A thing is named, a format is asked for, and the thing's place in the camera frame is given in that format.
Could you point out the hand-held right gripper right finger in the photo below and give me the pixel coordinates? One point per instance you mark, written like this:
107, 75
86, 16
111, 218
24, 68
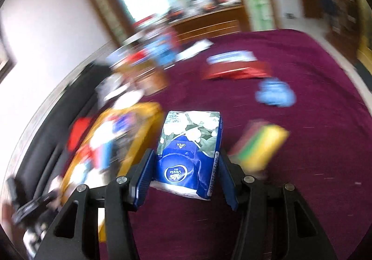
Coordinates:
228, 178

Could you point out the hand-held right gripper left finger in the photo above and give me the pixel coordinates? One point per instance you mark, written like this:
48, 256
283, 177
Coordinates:
144, 178

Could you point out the blue floral tissue pack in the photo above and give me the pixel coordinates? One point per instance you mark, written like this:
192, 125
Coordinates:
186, 161

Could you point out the white tray with yellow rim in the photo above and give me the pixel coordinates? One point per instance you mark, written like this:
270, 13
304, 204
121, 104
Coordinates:
145, 111

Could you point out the yellow green red sponge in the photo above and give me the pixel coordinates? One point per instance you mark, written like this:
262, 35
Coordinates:
261, 146

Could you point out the red cloth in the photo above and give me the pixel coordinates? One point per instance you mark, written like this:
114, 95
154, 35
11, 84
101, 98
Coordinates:
87, 152

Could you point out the black sofa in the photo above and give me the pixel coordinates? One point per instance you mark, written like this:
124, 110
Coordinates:
43, 146

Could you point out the maroon tablecloth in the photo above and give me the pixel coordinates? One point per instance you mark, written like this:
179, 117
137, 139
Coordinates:
290, 161

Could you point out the red plastic bag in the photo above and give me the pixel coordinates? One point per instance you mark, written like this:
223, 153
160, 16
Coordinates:
79, 132

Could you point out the light blue cloth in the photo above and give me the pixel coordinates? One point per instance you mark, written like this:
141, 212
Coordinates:
276, 92

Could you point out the shiny red packet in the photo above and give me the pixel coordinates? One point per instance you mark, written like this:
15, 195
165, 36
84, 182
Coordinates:
235, 71

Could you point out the pile of assorted boxes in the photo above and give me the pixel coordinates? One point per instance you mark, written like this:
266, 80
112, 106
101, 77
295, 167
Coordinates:
145, 59

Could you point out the white and blue packet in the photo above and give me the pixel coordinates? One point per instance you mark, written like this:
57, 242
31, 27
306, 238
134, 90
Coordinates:
232, 57

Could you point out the white paper sheet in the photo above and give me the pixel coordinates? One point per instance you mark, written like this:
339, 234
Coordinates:
194, 49

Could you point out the long wooden counter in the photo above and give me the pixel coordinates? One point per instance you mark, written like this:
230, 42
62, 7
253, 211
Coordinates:
209, 23

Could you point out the dark picture frame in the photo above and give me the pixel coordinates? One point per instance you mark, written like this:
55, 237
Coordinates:
5, 62

